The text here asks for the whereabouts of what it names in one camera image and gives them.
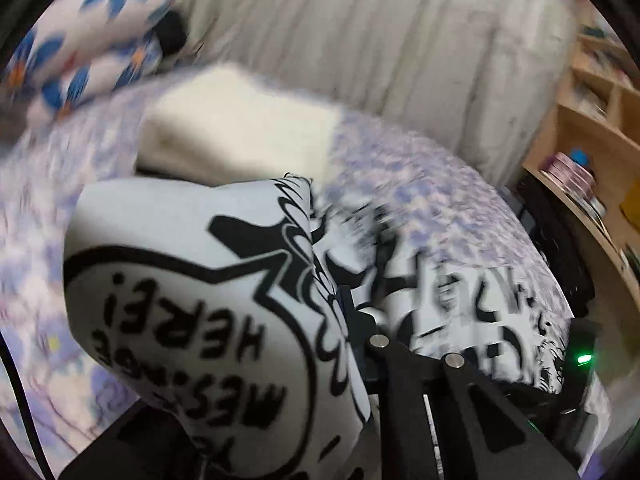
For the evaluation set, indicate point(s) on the purple floral bed sheet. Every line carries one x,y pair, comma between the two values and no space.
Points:
440,195

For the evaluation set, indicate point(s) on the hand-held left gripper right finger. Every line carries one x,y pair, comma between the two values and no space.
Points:
425,410

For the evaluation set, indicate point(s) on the stack of pink boxes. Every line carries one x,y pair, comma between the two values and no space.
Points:
570,177

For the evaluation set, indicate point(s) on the yellow packet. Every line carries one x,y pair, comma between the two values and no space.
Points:
631,205

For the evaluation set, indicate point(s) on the white black printed jacket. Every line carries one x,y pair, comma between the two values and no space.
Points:
200,300

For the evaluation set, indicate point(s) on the blue box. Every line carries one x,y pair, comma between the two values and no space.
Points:
580,156

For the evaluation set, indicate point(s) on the folded cream cloth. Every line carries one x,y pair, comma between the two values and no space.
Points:
235,120

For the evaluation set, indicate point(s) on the black bag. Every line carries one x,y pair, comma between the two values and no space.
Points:
550,240

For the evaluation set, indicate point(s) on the white curtain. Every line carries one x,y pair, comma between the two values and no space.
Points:
375,45

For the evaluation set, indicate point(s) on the wooden shelf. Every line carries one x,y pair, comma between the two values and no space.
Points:
595,130

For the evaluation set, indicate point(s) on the black cloth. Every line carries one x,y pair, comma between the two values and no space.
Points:
172,32

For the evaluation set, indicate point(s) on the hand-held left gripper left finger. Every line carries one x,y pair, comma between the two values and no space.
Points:
125,442

